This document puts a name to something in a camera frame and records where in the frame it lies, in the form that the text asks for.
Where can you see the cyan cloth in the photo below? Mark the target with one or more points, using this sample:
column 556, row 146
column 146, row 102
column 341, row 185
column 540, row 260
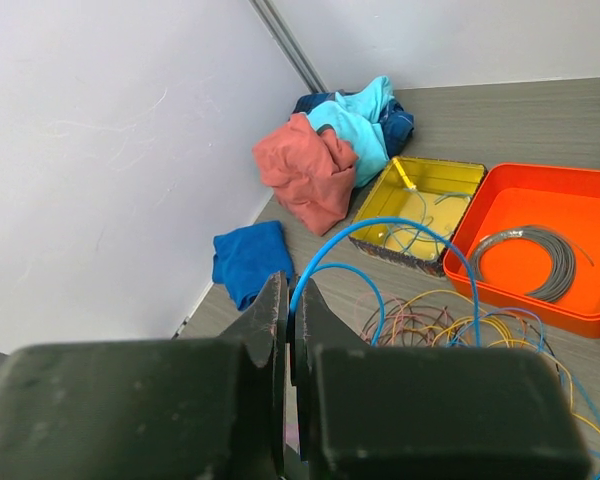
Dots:
column 355, row 119

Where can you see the orange square tray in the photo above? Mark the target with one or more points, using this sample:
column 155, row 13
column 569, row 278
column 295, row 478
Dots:
column 564, row 200

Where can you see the blue plaid cloth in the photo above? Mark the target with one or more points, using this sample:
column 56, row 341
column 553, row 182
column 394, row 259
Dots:
column 396, row 124

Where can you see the royal blue cloth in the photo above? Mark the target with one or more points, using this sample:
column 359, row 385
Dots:
column 246, row 257

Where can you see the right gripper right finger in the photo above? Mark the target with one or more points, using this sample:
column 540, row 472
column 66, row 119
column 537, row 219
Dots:
column 369, row 412

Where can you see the salmon pink cloth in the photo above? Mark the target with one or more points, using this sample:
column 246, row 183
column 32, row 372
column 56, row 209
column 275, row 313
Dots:
column 312, row 172

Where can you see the left aluminium frame post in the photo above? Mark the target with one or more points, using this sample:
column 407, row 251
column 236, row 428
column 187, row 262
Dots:
column 282, row 34

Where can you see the gold tin box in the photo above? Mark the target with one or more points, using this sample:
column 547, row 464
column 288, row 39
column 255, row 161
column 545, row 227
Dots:
column 432, row 192

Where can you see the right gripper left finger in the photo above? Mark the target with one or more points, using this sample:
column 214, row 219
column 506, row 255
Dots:
column 202, row 408

